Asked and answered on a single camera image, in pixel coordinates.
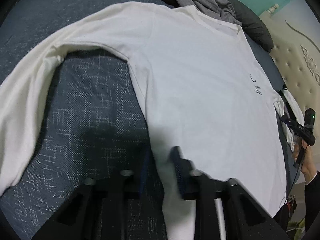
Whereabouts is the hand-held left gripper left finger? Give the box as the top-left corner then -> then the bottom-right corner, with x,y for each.
32,145 -> 150,240

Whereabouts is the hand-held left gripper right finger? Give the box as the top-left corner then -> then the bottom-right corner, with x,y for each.
170,145 -> 288,240

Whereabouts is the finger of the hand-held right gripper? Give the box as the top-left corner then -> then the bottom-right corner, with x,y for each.
280,117 -> 298,130

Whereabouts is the white long-sleeved shirt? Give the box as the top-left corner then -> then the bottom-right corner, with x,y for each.
0,1 -> 288,240

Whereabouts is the person's right forearm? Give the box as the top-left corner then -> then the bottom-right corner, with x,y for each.
304,171 -> 320,233

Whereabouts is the person's right hand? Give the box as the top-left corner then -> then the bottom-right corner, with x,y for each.
293,144 -> 318,180

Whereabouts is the cream tufted headboard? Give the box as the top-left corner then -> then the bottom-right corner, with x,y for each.
259,4 -> 320,140

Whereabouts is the red and black floor item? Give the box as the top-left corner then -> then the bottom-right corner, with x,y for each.
285,196 -> 298,210

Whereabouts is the dark grey duvet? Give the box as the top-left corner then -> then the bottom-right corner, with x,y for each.
41,0 -> 273,53

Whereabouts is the black cable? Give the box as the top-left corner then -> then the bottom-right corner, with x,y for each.
280,155 -> 304,208

